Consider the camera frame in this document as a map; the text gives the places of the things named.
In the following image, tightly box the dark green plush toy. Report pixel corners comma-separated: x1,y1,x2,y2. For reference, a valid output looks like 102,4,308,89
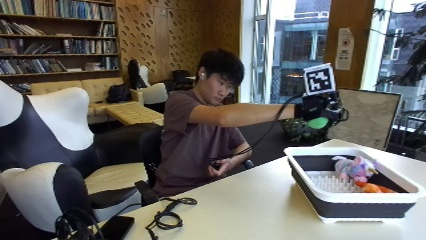
280,116,333,144

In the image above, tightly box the black glove cable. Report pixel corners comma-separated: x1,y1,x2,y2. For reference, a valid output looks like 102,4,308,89
210,93,308,170

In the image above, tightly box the grey framed board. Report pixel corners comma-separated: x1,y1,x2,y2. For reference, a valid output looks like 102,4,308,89
327,87,404,152

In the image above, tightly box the white marker cube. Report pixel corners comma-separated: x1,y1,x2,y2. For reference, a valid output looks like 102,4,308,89
303,62,337,97

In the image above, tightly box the the person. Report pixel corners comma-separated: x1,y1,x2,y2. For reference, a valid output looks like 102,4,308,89
152,48,299,198

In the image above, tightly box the black office chair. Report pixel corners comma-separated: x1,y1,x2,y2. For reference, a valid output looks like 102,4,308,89
134,125,167,205

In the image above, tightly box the purple unicorn plush toy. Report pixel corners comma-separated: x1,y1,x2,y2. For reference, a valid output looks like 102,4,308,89
331,155,380,184

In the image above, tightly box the white paper notice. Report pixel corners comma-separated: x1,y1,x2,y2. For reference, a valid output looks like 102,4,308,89
335,27,356,72

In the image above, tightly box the orange plush toy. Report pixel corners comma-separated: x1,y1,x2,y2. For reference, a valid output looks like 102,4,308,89
355,181,399,194

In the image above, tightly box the beige tufted ottoman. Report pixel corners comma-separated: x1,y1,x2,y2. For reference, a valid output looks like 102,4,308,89
104,102,166,127

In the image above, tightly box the white and grey dish rack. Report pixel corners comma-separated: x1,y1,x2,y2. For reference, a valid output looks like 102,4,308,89
283,146,426,224

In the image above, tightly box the black smartphone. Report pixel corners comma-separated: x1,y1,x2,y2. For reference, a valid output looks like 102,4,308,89
94,215,136,240

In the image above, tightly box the small black and white armchair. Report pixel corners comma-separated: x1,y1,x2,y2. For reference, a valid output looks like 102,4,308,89
127,58,170,114

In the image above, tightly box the black backpack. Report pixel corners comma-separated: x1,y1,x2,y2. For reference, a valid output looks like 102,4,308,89
106,83,134,104

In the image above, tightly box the beige tufted sofa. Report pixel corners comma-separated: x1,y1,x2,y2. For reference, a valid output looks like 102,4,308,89
30,77,146,125

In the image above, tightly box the large black and white armchair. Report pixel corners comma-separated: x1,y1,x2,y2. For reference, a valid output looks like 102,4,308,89
0,79,160,240

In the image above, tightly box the wooden bookshelf with books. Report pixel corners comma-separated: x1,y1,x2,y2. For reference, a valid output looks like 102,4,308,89
0,0,122,94

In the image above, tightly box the black coiled cable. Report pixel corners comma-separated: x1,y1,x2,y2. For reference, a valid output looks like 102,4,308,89
144,196,199,240

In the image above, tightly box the black cable bundle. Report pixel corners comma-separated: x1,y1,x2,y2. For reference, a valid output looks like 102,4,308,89
54,207,107,240

